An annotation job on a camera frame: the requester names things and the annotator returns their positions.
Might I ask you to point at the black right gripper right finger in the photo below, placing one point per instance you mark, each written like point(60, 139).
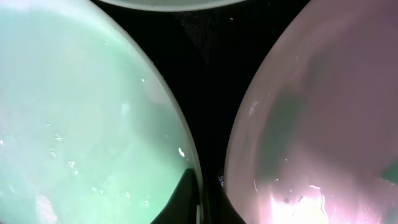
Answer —
point(217, 208)

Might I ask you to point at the round black tray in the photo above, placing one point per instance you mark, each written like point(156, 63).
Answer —
point(208, 59)

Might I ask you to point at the mint green plate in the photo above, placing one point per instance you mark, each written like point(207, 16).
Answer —
point(90, 131)
point(171, 5)

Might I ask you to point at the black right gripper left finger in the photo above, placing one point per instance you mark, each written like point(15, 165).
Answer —
point(183, 206)

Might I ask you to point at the pale pink plate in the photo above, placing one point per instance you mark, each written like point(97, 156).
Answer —
point(315, 137)

